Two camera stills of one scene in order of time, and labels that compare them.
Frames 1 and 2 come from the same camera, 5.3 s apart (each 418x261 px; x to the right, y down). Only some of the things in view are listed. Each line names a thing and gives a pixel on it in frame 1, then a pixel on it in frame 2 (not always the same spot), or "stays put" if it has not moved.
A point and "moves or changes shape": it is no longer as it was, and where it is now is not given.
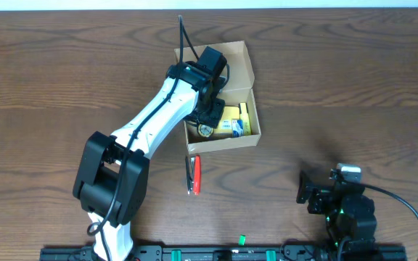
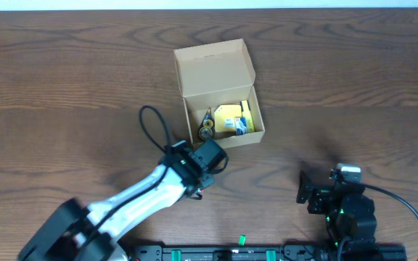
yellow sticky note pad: x=225 y=124 stays put
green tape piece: x=242 y=240 stays put
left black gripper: x=215 y=115 -> x=212 y=180
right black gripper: x=321 y=193 stays put
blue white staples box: x=237 y=127 moves or changes shape
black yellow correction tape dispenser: x=204 y=130 stays put
